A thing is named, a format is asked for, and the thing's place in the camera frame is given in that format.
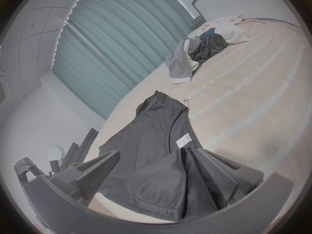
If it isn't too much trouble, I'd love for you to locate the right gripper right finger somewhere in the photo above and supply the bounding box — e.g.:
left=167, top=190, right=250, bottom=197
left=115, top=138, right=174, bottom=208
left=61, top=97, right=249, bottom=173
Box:
left=197, top=148, right=265, bottom=205

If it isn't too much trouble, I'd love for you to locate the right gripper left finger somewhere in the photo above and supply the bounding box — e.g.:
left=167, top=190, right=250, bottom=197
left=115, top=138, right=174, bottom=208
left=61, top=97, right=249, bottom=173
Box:
left=49, top=150, right=121, bottom=202

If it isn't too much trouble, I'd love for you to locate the black T-shirt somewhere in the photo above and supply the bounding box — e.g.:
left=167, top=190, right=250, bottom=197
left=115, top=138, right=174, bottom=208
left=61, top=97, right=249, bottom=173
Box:
left=98, top=90, right=244, bottom=223

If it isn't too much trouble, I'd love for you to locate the bed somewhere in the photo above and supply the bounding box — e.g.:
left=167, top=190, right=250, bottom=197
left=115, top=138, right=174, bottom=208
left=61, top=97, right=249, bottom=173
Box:
left=86, top=0, right=308, bottom=222

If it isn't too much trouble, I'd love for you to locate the round white mirror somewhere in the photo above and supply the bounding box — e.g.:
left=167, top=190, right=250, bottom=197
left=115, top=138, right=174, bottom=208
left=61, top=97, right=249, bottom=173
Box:
left=46, top=144, right=64, bottom=162

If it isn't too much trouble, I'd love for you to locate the blue-green curtain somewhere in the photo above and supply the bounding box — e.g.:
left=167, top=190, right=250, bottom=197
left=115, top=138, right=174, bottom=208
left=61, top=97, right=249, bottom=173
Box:
left=52, top=23, right=134, bottom=120
left=64, top=0, right=195, bottom=87

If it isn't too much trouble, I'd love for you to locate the grey garment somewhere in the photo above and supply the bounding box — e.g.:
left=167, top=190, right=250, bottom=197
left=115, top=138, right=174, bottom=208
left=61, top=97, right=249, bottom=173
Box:
left=165, top=39, right=203, bottom=85

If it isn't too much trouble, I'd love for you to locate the black garment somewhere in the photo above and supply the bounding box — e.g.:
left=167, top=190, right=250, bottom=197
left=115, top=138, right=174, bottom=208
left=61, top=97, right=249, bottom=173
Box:
left=189, top=33, right=229, bottom=65

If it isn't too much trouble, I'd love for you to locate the white garment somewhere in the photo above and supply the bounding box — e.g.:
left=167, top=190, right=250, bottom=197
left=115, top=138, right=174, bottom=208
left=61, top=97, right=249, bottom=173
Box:
left=215, top=21, right=250, bottom=44

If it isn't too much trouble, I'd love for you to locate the dark blue garment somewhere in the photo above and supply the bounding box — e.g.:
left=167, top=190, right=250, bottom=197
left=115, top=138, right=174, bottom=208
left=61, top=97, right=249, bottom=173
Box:
left=198, top=28, right=216, bottom=37

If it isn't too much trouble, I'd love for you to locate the white printed pillow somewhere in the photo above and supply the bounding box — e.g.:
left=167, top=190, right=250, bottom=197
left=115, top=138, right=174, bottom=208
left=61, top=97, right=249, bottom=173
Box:
left=187, top=14, right=243, bottom=39

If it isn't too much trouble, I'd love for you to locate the grey bedside table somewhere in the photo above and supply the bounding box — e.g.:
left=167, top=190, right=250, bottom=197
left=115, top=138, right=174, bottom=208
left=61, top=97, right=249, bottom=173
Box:
left=191, top=16, right=204, bottom=29

